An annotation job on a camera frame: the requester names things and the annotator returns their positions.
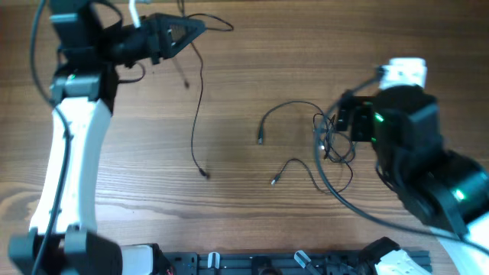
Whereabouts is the black USB cable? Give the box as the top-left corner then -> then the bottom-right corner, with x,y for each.
257,100 -> 358,195
176,0 -> 235,180

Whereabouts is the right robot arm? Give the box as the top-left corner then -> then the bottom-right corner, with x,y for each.
338,85 -> 488,274

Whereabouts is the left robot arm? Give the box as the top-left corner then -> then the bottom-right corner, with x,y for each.
8,1 -> 206,274

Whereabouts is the right camera black cable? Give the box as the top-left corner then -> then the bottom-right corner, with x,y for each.
313,74 -> 489,255

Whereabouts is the camera black cable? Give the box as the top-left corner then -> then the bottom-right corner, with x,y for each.
313,74 -> 489,255
29,0 -> 76,275

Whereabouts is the left camera black cable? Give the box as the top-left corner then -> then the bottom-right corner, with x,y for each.
29,0 -> 76,275

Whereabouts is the right grey rail clip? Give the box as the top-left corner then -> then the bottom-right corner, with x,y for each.
293,250 -> 312,269

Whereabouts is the grey rail clip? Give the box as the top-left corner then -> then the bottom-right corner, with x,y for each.
207,251 -> 221,270
293,250 -> 312,269

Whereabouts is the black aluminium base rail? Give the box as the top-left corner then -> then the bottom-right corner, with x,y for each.
152,250 -> 432,275

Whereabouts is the left grey rail clip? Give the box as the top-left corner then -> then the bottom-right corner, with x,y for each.
207,251 -> 221,270

